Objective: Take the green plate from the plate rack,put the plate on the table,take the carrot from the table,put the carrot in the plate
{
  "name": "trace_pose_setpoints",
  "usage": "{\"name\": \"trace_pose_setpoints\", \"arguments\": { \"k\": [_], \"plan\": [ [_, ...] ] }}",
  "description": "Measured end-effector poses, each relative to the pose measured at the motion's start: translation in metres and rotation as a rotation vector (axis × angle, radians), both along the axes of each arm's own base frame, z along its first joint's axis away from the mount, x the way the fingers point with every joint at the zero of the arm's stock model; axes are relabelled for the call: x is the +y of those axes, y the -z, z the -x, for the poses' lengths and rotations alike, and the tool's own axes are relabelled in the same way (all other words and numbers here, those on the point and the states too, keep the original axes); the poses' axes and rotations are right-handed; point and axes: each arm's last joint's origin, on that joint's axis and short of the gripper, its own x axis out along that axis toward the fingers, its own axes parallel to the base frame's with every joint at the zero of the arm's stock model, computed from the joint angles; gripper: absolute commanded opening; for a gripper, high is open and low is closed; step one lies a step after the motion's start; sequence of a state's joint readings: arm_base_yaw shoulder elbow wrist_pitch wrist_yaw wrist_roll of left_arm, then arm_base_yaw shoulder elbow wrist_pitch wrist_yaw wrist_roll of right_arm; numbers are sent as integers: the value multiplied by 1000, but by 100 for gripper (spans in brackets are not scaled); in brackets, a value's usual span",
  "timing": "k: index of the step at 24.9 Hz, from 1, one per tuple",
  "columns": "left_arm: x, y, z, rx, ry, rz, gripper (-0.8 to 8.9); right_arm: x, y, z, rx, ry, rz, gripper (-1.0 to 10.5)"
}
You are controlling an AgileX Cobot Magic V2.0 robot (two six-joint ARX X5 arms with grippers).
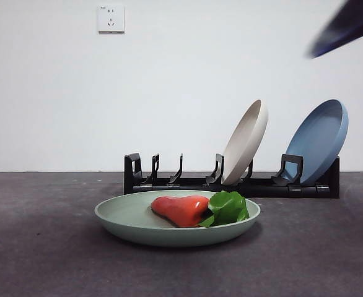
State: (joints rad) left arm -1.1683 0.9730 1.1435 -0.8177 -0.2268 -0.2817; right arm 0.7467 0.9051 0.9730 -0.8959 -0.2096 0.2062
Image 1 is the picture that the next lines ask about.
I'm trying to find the orange carrot with green leaves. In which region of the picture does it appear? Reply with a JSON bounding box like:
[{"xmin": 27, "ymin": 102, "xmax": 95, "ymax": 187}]
[{"xmin": 150, "ymin": 191, "xmax": 250, "ymax": 229}]

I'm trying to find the green plate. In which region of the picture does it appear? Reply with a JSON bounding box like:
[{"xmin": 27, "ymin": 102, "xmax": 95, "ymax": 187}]
[{"xmin": 94, "ymin": 189, "xmax": 261, "ymax": 248}]

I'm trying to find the blue plate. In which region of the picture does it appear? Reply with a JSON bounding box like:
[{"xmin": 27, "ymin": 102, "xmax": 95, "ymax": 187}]
[{"xmin": 285, "ymin": 98, "xmax": 349, "ymax": 185}]

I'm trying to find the beige plate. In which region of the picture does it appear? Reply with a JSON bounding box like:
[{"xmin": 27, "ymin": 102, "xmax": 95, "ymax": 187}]
[{"xmin": 221, "ymin": 99, "xmax": 269, "ymax": 186}]

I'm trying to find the black plate rack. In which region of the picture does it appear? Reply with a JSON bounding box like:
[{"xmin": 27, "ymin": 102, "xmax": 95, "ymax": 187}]
[{"xmin": 123, "ymin": 152, "xmax": 341, "ymax": 199}]

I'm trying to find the white wall socket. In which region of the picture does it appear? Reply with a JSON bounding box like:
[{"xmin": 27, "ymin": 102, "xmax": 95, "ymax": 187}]
[{"xmin": 98, "ymin": 5, "xmax": 125, "ymax": 33}]

